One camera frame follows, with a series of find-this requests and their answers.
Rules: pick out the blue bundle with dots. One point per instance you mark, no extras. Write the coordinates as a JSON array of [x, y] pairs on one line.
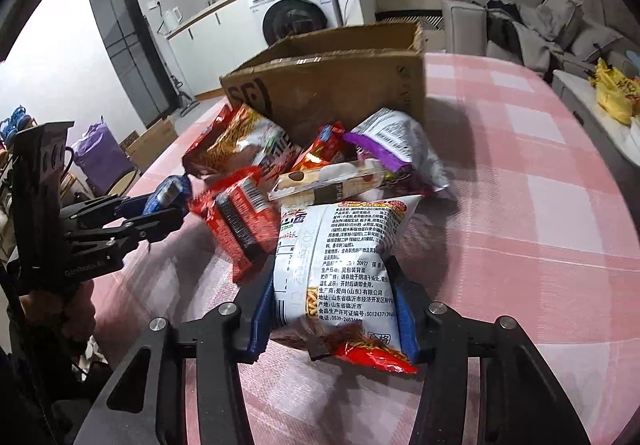
[[15, 120]]

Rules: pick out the white washing machine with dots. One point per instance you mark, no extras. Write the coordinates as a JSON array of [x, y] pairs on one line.
[[295, 5]]

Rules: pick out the grey coffee table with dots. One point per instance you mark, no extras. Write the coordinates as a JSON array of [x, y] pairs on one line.
[[585, 125]]

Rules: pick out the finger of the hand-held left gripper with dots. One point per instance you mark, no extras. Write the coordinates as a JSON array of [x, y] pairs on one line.
[[112, 207], [150, 225]]

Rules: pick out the pink checked tablecloth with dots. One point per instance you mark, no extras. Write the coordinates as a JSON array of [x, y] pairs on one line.
[[500, 175]]

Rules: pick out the red cookie packet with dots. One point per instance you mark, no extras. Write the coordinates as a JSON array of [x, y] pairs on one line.
[[325, 145]]

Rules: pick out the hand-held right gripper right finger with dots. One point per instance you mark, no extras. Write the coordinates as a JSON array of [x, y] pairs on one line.
[[407, 330]]

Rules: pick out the white stick snack bag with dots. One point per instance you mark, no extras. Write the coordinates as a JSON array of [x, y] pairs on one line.
[[340, 270]]

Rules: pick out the person's left hand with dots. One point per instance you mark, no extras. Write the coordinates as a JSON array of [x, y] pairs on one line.
[[60, 310]]

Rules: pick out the stick vacuum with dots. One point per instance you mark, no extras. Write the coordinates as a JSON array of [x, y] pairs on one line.
[[185, 102]]

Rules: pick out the yellow plastic bag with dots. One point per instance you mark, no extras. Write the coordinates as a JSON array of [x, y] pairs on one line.
[[615, 90]]

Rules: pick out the small cardboard box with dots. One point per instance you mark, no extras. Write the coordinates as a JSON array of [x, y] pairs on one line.
[[150, 140]]

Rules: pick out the grey clothes pile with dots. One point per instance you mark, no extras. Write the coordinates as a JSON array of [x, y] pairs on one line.
[[540, 25]]

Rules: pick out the clear pastry pack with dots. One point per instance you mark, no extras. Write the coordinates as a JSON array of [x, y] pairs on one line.
[[325, 180]]

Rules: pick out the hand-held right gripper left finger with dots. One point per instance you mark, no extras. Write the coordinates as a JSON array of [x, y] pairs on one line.
[[262, 320]]

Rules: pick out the purple and white snack bag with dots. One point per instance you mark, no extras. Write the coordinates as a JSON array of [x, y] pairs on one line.
[[395, 150]]

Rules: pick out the red bag with dark label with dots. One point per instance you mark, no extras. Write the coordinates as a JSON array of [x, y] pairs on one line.
[[240, 220]]

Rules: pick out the dark glass door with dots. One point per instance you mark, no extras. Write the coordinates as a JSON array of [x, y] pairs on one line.
[[125, 40]]

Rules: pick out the black patterned grille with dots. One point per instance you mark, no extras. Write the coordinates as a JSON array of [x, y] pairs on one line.
[[407, 19]]

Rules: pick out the white electric kettle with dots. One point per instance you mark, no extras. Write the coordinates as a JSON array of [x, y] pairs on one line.
[[170, 20]]

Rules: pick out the blue cookie packet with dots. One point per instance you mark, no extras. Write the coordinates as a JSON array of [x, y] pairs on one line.
[[167, 190]]

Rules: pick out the red stick snack bag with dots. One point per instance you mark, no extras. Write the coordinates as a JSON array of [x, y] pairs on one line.
[[240, 140]]

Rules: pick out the white counter cabinet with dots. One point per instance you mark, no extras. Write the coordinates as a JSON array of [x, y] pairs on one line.
[[210, 50]]

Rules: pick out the grey sofa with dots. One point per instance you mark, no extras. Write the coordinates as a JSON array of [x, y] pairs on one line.
[[465, 20]]

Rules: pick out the brown cardboard box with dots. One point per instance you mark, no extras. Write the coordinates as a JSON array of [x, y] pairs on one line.
[[340, 85]]

